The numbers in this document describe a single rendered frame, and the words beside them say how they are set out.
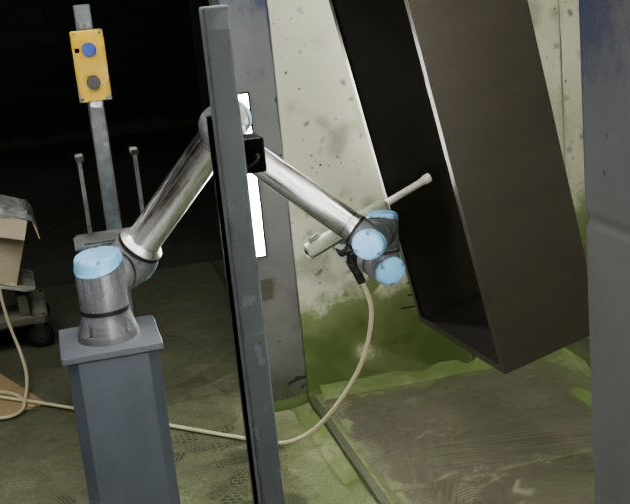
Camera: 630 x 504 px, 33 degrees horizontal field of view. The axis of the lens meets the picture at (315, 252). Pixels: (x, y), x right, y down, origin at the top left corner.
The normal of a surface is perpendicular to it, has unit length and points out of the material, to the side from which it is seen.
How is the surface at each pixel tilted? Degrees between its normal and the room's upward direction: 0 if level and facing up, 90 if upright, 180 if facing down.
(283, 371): 90
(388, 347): 90
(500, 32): 90
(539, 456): 0
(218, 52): 90
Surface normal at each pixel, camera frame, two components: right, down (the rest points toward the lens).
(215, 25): 0.25, 0.22
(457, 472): -0.10, -0.96
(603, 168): -0.96, 0.15
